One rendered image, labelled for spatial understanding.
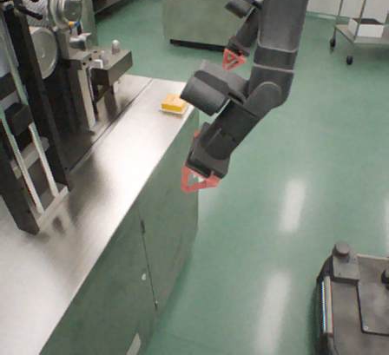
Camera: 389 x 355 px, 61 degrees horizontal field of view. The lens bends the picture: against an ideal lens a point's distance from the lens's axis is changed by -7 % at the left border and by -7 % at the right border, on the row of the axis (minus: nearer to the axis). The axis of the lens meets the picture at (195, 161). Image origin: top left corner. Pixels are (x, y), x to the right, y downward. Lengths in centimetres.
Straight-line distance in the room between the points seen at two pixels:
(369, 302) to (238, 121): 113
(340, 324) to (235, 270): 58
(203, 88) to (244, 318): 129
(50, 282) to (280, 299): 121
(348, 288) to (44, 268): 118
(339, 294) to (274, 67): 118
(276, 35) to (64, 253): 58
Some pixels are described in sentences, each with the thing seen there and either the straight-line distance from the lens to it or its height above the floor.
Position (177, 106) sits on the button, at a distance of 110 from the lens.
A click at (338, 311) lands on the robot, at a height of 24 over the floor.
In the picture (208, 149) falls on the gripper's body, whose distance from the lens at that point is 58.
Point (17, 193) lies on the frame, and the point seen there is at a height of 103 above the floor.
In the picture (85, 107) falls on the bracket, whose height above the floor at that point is 98.
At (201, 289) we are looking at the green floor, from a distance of 172.
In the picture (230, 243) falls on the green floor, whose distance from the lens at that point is 187.
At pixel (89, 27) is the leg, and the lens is 197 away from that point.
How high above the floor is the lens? 150
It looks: 40 degrees down
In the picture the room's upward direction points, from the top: straight up
